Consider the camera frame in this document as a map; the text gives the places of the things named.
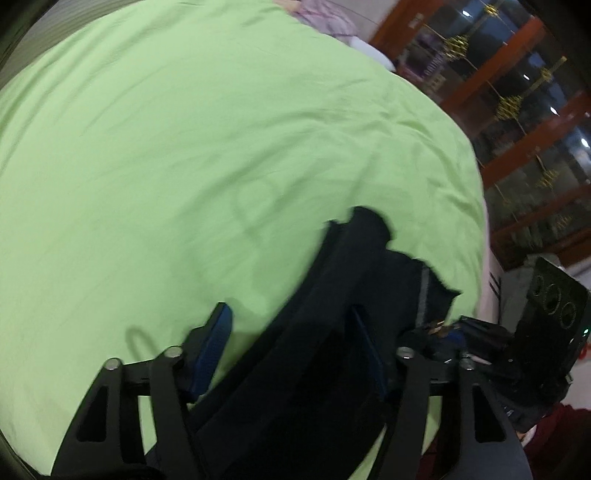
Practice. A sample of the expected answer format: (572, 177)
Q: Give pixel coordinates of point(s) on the floral pink pillow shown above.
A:
(327, 19)

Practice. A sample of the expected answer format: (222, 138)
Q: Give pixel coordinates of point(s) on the black right camera box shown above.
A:
(555, 325)

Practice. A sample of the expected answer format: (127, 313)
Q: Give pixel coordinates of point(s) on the right forearm red sleeve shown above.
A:
(558, 446)

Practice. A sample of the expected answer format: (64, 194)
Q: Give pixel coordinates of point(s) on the red wooden glass cabinet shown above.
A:
(497, 69)

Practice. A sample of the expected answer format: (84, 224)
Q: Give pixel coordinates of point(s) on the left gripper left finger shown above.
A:
(104, 439)

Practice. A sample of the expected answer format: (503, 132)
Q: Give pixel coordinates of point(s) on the light green bed sheet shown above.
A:
(176, 154)

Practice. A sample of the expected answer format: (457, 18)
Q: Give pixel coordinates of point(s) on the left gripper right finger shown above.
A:
(443, 421)

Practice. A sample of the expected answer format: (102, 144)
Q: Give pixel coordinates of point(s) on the black pants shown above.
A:
(309, 398)

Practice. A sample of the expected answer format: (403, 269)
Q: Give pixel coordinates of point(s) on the striped white headboard cushion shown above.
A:
(30, 28)

